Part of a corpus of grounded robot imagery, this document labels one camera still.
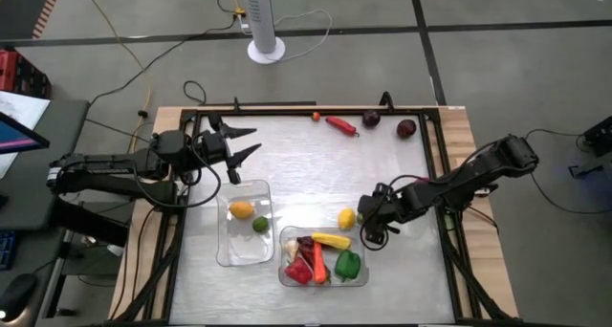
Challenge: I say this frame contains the grey desk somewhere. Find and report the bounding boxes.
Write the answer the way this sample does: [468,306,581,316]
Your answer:
[0,98,91,232]

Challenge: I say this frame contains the white tower fan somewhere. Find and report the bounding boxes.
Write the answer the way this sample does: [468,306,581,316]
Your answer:
[241,0,287,65]

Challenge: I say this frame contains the dark maroon apple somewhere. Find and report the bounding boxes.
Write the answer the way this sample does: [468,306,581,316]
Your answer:
[395,118,418,140]

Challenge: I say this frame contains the white paper sheet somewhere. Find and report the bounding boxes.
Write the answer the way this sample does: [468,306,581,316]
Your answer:
[0,91,51,130]

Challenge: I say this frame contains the narrow clear plastic bin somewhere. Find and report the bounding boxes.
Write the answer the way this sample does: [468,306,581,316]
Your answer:
[214,178,276,269]

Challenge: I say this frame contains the white floor cable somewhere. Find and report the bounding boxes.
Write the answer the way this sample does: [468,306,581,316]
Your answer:
[238,9,334,63]

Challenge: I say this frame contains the black mat with striped edge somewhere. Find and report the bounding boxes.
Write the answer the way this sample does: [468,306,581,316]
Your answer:
[0,0,63,40]

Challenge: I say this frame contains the black mouse with blue light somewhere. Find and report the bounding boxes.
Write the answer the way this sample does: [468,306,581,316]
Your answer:
[0,272,39,326]

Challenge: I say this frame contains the yellow corn cob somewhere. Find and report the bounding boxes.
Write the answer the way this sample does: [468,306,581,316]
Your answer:
[311,231,353,251]

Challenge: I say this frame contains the black metal bracket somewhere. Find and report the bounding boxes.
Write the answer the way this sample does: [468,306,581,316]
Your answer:
[567,163,604,179]

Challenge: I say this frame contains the wide clear plastic bin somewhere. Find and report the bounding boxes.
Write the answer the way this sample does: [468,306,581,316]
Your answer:
[277,225,370,289]

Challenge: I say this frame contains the red bell pepper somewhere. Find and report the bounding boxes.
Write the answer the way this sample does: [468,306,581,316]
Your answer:
[284,256,315,286]

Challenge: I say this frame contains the black box device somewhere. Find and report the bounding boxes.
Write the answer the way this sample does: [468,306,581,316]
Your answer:
[581,115,612,157]

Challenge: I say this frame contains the dark keyboard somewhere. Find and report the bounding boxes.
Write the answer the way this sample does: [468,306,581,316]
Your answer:
[0,230,18,272]

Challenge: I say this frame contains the thin black floor cable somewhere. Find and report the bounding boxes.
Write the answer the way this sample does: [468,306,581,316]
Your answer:
[524,128,612,216]

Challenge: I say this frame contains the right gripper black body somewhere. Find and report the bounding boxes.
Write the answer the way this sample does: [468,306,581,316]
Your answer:
[357,183,402,236]

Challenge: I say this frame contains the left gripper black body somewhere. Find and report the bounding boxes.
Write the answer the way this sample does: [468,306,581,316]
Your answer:
[193,112,241,185]

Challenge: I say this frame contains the looped black floor cable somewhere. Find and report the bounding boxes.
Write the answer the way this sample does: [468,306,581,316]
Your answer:
[183,80,208,106]

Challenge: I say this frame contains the bright red chili pepper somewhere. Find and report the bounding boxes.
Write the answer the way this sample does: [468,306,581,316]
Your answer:
[324,115,361,138]

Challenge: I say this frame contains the orange carrot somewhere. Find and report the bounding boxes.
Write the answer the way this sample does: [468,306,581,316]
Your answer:
[312,241,329,285]

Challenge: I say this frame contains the monitor with blue screen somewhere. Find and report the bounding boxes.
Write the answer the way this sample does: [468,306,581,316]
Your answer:
[0,111,51,155]

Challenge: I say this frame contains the green bell pepper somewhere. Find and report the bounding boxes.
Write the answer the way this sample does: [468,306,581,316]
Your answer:
[334,250,362,283]

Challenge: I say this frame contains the yellow lemon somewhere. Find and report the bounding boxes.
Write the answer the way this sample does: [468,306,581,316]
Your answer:
[337,207,358,231]

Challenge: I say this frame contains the dark red chili pepper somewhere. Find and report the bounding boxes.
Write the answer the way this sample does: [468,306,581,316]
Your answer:
[295,235,317,266]

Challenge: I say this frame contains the orange mango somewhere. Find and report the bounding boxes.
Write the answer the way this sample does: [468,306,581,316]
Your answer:
[229,200,256,221]

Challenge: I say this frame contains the long black floor cable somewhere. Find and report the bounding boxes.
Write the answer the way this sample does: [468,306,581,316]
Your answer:
[88,18,240,108]

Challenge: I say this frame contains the wooden table board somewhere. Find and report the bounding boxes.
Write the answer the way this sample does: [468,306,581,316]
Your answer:
[108,105,520,321]

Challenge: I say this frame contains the red crate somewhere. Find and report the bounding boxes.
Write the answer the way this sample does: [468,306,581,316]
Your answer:
[0,49,53,100]

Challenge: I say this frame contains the long yellow cable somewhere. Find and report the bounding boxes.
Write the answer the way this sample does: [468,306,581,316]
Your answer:
[76,0,153,151]

